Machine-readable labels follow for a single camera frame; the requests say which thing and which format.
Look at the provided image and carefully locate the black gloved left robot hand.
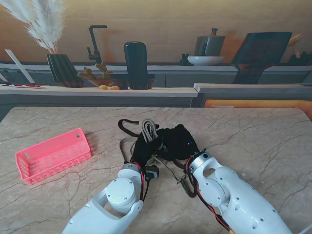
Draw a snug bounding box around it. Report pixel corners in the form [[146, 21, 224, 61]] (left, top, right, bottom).
[[131, 133, 164, 167]]

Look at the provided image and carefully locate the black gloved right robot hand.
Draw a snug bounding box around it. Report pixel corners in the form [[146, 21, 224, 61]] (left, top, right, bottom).
[[156, 124, 198, 162]]

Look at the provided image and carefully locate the beige woven belt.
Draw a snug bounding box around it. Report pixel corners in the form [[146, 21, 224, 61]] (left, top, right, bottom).
[[141, 118, 180, 182]]

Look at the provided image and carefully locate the dark brown woven belt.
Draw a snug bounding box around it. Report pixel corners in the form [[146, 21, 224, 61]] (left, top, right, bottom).
[[117, 118, 198, 198]]

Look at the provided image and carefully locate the pink plastic storage basket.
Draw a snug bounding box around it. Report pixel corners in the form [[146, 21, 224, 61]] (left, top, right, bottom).
[[15, 128, 93, 185]]

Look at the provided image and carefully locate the olive flat canvas belt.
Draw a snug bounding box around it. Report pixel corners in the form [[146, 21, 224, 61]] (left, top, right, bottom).
[[119, 136, 137, 163]]

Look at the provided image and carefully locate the grey kitchen counter wood top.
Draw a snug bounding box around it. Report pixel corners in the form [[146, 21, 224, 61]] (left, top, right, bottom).
[[0, 62, 312, 121]]

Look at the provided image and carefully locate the dark low tray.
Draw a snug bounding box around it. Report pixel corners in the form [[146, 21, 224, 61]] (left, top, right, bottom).
[[111, 73, 156, 90]]

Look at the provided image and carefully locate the tall black cylinder container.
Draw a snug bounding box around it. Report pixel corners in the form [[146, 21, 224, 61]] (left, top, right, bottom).
[[123, 41, 149, 90]]

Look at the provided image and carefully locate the cactus plant in bowl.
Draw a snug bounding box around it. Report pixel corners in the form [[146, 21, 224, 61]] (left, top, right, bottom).
[[77, 60, 115, 88]]

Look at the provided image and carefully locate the white ceramic bowl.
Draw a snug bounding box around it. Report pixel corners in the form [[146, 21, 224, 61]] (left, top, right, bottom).
[[187, 56, 225, 66]]

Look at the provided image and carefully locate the grey ceramic jug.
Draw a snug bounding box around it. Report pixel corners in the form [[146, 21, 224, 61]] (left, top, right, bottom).
[[195, 27, 226, 57]]

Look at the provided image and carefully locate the dark ribbed vase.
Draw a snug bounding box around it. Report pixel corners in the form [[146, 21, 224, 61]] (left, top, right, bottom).
[[46, 54, 82, 88]]

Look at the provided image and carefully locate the dark tilted panel stand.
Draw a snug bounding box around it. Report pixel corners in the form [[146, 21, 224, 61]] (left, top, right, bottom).
[[230, 31, 293, 85]]

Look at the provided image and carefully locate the black kitchen faucet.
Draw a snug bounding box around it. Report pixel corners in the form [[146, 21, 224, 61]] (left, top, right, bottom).
[[87, 24, 108, 64]]

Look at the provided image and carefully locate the plate with red food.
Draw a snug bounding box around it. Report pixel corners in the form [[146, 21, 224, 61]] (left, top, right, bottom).
[[8, 83, 46, 89]]

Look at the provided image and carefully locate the white leaning board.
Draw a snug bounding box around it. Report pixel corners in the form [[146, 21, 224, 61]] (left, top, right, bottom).
[[4, 49, 36, 84]]

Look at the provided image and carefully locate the white pampas grass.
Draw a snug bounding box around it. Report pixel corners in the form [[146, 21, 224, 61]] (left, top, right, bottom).
[[0, 0, 66, 55]]

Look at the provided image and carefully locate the yellow wooden spatula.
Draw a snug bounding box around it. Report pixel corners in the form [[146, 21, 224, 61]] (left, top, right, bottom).
[[289, 33, 304, 58]]

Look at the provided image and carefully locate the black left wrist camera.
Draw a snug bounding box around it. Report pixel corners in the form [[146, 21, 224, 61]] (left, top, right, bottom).
[[145, 165, 160, 181]]

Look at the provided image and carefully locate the red black left arm cable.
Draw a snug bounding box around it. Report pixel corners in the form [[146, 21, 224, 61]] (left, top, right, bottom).
[[136, 162, 150, 203]]

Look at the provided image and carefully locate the red black arm cable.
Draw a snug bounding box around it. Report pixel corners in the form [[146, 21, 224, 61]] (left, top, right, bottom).
[[186, 158, 235, 234], [136, 162, 150, 203]]

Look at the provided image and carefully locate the red black right arm cable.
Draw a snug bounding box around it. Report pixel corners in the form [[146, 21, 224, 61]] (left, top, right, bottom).
[[186, 158, 235, 234]]

